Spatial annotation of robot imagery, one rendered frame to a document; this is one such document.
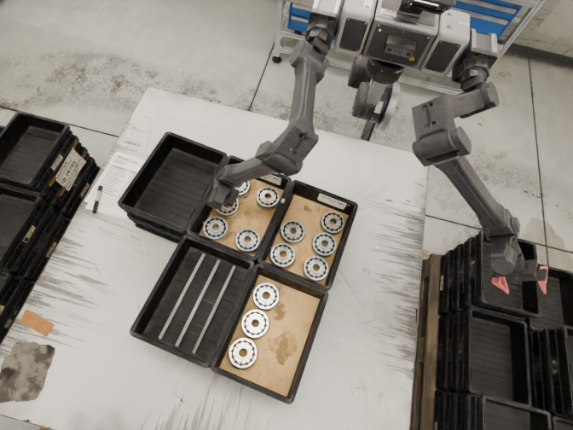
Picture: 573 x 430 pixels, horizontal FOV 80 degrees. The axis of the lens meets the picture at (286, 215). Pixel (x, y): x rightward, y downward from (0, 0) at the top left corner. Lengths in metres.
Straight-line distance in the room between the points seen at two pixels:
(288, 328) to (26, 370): 0.99
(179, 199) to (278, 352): 0.76
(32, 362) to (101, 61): 2.48
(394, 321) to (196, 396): 0.86
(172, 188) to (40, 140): 1.03
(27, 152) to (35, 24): 1.84
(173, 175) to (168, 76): 1.71
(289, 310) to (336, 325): 0.25
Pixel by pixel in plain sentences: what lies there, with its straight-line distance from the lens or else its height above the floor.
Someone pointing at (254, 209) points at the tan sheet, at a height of 0.83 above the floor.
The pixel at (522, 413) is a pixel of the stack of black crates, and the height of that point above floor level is 0.49.
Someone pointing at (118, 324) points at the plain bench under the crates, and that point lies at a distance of 1.60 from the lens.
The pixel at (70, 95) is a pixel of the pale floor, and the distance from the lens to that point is 3.31.
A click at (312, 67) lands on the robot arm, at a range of 1.09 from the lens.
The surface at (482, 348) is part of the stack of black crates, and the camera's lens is 2.16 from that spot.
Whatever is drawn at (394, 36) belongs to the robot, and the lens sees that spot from 1.24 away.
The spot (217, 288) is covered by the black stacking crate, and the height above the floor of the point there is 0.83.
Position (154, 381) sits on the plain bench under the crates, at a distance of 1.54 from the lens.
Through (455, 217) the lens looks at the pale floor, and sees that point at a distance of 2.82.
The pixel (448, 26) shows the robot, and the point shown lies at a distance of 1.29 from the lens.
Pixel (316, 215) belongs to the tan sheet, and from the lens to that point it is 1.52.
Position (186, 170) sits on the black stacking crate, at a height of 0.83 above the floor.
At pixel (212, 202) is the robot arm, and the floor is 1.09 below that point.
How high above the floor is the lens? 2.19
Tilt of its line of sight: 65 degrees down
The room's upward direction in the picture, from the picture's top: 12 degrees clockwise
